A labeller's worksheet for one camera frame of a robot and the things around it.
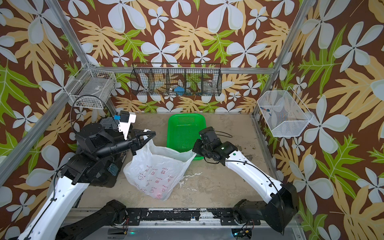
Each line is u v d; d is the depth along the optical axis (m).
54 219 0.37
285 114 0.84
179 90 0.95
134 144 0.48
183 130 1.10
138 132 0.52
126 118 0.47
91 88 0.85
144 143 0.54
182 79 0.98
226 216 0.75
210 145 0.58
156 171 0.66
